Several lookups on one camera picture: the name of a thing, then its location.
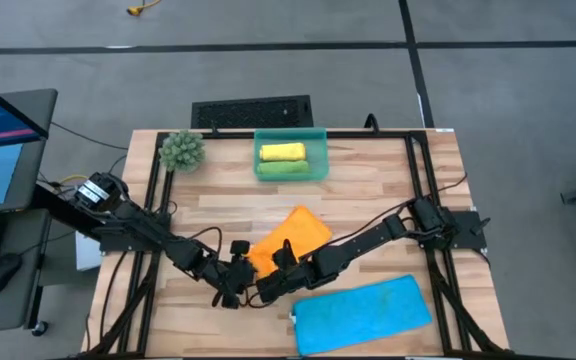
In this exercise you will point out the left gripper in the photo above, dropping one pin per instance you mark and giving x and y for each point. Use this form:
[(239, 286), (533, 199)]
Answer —
[(235, 277)]

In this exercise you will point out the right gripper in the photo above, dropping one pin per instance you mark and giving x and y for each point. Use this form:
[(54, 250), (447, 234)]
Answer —
[(283, 287)]

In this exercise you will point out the orange microfiber towel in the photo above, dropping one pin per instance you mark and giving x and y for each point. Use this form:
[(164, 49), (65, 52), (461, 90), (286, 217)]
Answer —
[(298, 232)]

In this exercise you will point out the blue microfiber towel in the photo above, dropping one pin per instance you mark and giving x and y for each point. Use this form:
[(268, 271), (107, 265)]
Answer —
[(363, 315)]

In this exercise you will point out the green microfiber towel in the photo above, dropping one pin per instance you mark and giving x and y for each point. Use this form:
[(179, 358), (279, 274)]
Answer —
[(283, 167)]

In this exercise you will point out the yellow microfiber towel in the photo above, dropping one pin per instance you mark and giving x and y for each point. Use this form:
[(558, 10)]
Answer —
[(283, 151)]

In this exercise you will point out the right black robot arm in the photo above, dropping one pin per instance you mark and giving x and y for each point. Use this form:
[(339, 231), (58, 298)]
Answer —
[(368, 240)]

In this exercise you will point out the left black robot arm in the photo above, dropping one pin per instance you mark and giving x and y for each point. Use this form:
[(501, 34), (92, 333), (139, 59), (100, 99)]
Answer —
[(143, 225)]

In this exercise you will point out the teal translucent plastic basket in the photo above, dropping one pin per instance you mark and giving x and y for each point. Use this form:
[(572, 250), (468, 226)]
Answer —
[(320, 150)]

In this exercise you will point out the green plant in patterned pot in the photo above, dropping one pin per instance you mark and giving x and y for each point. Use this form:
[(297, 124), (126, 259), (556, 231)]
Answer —
[(182, 150)]

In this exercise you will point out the white paper sheet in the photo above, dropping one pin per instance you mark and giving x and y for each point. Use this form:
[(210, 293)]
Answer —
[(88, 252)]

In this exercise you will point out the black perforated panel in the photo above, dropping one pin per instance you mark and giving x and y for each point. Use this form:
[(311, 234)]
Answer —
[(248, 112)]

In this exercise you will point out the grey side table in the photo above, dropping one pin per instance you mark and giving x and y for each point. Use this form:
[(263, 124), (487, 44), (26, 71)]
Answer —
[(18, 300)]

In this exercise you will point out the black computer mouse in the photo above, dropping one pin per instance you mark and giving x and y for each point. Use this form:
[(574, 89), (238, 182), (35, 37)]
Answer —
[(0, 274)]

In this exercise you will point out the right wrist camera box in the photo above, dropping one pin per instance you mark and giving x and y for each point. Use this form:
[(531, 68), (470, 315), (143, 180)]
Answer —
[(285, 255)]

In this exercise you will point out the black metal table frame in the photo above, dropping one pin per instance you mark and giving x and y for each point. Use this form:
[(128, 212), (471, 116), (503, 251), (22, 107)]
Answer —
[(348, 134)]

